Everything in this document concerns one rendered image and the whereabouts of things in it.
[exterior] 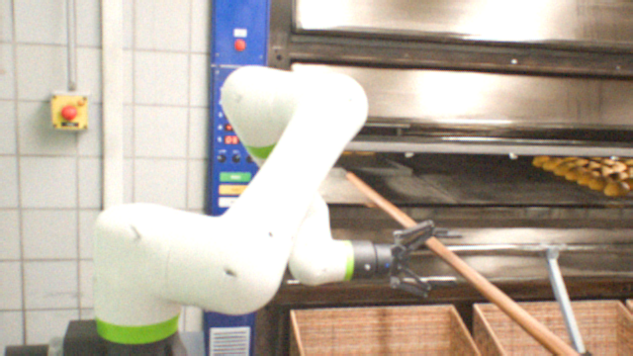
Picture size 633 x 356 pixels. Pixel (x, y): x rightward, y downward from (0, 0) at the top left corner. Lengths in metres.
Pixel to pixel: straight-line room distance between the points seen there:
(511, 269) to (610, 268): 0.38
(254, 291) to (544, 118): 1.56
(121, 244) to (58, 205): 1.11
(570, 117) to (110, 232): 1.70
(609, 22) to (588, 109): 0.28
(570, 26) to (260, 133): 1.31
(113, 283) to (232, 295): 0.19
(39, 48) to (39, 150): 0.28
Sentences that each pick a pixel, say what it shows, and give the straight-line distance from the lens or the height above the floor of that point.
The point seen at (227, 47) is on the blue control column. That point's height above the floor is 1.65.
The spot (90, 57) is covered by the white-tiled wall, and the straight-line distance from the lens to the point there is 2.03.
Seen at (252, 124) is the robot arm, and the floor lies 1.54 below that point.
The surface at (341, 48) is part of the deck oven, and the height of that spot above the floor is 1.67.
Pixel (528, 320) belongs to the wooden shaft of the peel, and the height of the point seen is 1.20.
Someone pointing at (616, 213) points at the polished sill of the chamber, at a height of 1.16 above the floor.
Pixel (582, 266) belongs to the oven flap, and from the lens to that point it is 2.56.
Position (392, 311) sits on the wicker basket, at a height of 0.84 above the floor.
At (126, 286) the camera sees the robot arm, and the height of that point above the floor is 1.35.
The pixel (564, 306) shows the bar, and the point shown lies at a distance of 1.97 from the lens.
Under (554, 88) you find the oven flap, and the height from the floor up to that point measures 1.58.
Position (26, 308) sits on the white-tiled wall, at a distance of 2.22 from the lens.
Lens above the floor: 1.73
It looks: 13 degrees down
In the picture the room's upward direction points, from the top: 4 degrees clockwise
